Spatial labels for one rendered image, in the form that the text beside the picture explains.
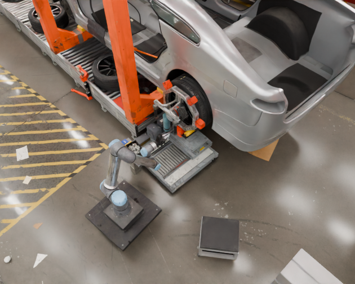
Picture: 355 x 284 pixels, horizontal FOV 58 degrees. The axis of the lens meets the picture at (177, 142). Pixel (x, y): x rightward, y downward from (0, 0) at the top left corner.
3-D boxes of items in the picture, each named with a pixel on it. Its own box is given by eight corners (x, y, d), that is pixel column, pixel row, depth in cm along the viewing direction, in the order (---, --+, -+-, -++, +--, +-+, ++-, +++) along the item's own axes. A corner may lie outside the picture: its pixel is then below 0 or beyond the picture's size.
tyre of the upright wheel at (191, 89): (222, 94, 344) (181, 61, 369) (207, 105, 335) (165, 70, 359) (213, 131, 399) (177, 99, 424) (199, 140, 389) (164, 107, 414)
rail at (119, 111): (141, 132, 440) (139, 120, 423) (136, 135, 436) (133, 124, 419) (52, 50, 553) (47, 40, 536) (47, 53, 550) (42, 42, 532)
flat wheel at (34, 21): (74, 15, 605) (70, 3, 586) (61, 35, 564) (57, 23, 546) (40, 13, 610) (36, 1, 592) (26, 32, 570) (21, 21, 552)
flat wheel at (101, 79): (86, 84, 485) (82, 72, 466) (109, 59, 522) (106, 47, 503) (124, 97, 468) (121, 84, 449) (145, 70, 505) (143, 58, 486)
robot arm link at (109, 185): (107, 202, 334) (116, 150, 287) (98, 191, 342) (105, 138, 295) (119, 195, 344) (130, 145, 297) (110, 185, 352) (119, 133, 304)
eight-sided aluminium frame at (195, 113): (198, 136, 382) (200, 103, 340) (194, 138, 380) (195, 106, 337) (167, 111, 407) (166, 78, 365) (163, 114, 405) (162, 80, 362)
